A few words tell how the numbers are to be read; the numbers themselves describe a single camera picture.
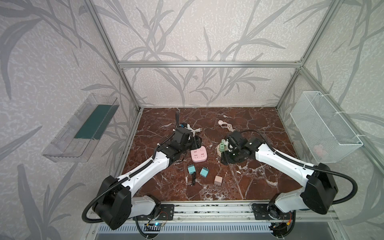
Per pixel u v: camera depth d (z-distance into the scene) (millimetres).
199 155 912
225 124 1083
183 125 748
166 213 723
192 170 862
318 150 739
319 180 422
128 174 449
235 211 753
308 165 445
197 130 1046
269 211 651
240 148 610
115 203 398
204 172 849
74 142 638
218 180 825
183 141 639
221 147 891
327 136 630
